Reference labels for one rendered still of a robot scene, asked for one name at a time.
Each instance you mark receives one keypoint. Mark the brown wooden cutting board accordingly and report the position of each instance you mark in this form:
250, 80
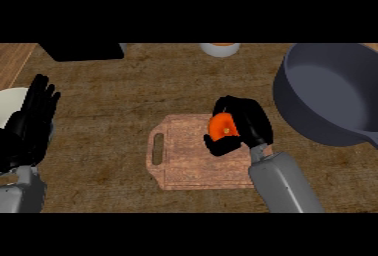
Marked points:
197, 160

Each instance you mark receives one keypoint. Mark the orange squash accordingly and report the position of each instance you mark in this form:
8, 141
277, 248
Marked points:
222, 127

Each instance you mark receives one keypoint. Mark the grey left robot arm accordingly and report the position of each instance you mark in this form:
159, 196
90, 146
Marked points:
23, 190

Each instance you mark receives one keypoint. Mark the white cup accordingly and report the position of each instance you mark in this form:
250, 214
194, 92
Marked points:
221, 49

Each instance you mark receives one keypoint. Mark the black appliance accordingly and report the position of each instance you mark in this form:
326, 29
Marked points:
82, 51

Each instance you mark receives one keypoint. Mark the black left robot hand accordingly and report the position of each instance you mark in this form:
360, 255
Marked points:
32, 116

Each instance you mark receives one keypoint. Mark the white plate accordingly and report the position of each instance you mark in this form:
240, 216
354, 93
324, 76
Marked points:
13, 103

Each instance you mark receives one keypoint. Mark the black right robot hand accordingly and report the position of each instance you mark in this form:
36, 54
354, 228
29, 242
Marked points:
256, 123

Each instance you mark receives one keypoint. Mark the dark grey pot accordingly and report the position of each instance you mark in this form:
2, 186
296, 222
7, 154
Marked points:
327, 93

